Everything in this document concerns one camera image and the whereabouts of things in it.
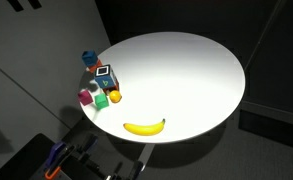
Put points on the blue block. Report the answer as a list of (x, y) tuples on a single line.
[(89, 58)]

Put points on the green block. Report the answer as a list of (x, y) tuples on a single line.
[(101, 100)]

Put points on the orange block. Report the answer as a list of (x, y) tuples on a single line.
[(96, 66)]

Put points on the magenta block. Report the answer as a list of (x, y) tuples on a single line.
[(85, 97)]

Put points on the yellow ball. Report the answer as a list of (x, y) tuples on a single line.
[(115, 96)]

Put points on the yellow banana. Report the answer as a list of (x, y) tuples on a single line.
[(144, 128)]

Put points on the blue patterned box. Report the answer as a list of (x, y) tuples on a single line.
[(104, 77)]

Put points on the white table base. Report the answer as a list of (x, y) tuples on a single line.
[(146, 155)]

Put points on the purple spring clamp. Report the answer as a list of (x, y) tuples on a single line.
[(55, 158)]

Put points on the black base platform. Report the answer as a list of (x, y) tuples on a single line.
[(19, 160)]

